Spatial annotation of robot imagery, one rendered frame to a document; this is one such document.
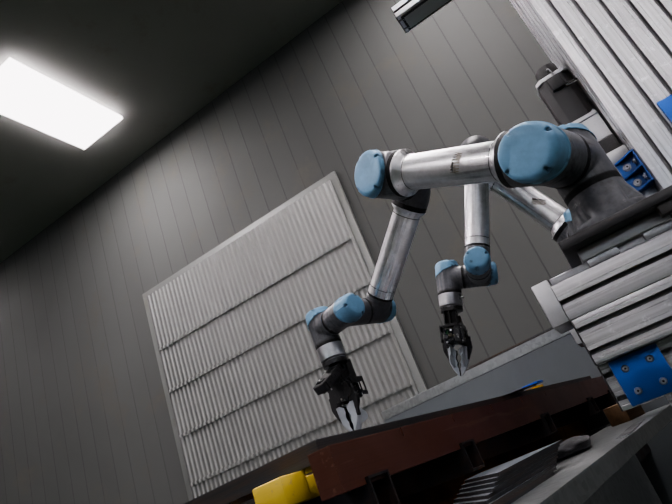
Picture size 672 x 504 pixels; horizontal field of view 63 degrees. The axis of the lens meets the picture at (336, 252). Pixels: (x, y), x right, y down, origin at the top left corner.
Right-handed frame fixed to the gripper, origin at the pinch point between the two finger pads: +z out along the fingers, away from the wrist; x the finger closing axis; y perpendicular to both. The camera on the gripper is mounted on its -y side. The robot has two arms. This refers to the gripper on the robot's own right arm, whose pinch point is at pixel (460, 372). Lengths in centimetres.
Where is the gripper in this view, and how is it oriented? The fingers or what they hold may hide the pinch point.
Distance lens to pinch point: 178.7
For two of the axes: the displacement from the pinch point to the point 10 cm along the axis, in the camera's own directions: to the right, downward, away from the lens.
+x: 9.1, -1.8, -3.6
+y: -4.0, -2.9, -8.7
